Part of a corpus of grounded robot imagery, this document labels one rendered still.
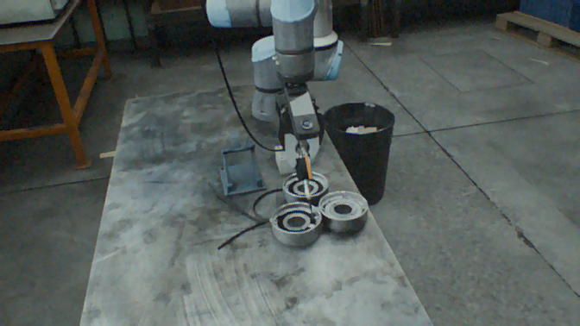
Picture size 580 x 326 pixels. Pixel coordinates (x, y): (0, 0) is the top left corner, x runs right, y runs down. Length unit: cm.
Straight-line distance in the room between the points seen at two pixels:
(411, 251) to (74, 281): 144
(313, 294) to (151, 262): 34
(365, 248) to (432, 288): 110
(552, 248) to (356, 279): 156
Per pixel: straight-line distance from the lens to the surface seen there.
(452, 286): 215
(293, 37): 93
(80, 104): 332
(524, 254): 237
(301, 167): 104
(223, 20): 106
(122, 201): 128
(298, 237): 103
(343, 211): 113
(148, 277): 105
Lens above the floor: 149
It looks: 31 degrees down
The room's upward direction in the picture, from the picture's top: 4 degrees counter-clockwise
